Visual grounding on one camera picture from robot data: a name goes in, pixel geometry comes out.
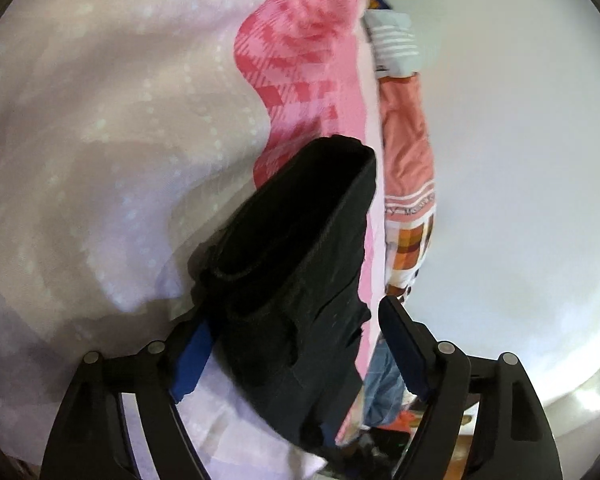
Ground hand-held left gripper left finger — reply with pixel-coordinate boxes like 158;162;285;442
40;317;216;480

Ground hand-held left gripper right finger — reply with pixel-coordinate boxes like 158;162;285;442
378;296;563;480

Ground black pants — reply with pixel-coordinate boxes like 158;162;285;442
187;135;377;466

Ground blue checked cloth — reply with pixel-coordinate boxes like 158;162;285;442
362;340;416;428

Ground orange cloth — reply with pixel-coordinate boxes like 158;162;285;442
380;407;421;431

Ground pale pink bed sheet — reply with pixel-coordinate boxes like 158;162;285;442
0;0;331;480

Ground pink checked blanket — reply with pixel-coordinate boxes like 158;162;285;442
232;0;391;443

